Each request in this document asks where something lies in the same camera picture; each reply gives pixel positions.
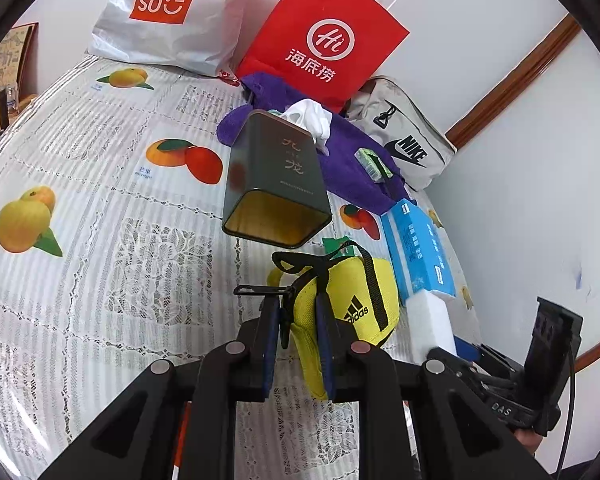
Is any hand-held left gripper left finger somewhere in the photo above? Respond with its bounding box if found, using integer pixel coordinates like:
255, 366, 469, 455
36, 292, 282, 480

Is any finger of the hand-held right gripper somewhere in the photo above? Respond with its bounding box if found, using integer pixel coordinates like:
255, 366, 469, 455
452, 337, 525, 380
457, 362, 520, 403

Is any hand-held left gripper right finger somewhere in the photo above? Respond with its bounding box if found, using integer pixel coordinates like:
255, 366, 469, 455
314, 292, 556, 480

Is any white foam block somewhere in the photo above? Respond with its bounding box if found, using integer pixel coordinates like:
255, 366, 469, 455
405, 292, 457, 363

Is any yellow drawstring pouch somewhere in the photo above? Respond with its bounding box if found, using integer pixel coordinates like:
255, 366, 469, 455
234, 247, 401, 401

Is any green packet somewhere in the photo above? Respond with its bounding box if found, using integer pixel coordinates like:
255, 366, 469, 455
322, 235, 366, 261
355, 147, 393, 183

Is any purple fabric basket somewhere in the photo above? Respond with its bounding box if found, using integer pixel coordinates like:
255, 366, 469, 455
216, 72, 412, 216

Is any wooden baseboard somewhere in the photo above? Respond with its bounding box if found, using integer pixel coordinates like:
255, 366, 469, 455
572, 327, 600, 373

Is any blue tissue pack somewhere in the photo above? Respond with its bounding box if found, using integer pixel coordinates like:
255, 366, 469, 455
380, 199, 458, 306

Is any dark green tin box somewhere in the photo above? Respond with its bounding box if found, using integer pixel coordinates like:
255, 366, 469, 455
221, 109, 332, 250

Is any grey waist bag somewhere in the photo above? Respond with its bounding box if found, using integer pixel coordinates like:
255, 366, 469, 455
345, 76, 458, 192

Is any white plastic shopping bag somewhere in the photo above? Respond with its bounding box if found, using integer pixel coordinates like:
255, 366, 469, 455
87, 0, 268, 78

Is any red paper bag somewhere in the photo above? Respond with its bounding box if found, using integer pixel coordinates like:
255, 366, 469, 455
235, 0, 411, 113

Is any glass perfume bottle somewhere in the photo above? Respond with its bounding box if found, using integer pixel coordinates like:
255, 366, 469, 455
0, 87, 21, 131

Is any patterned notebook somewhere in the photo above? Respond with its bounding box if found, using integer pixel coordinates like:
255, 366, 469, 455
0, 22, 40, 108

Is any black cable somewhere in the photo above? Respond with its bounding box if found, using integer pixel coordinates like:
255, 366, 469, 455
545, 330, 581, 480

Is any wooden door frame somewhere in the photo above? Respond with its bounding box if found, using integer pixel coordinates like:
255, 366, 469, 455
445, 12, 581, 148

